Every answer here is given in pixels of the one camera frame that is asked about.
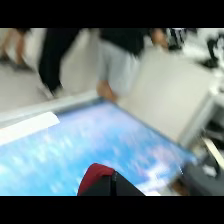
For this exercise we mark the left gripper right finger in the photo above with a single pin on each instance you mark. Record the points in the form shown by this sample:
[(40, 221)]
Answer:
[(126, 188)]

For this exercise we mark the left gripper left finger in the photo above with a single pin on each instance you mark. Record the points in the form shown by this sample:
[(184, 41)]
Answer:
[(105, 187)]

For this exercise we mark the red garment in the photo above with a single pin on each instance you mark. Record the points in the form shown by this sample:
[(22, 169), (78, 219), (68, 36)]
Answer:
[(93, 173)]

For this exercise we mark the person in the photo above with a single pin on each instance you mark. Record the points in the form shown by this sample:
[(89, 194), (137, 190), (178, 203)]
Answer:
[(120, 63)]

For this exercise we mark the person's legs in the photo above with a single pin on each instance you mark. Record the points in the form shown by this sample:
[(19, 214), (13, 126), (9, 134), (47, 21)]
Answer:
[(15, 50), (55, 56)]

